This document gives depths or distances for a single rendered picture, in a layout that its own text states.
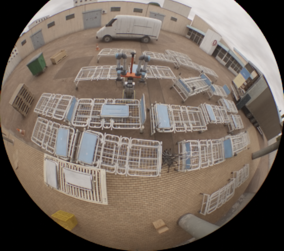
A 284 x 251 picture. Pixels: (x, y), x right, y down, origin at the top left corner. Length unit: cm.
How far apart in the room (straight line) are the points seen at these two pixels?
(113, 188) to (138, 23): 959
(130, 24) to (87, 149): 832
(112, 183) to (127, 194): 52
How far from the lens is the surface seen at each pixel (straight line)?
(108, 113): 237
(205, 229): 330
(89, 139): 228
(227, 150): 402
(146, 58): 202
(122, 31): 843
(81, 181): 230
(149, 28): 874
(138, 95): 345
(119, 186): 278
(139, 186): 280
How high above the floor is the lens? 264
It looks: 58 degrees down
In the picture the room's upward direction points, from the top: 18 degrees clockwise
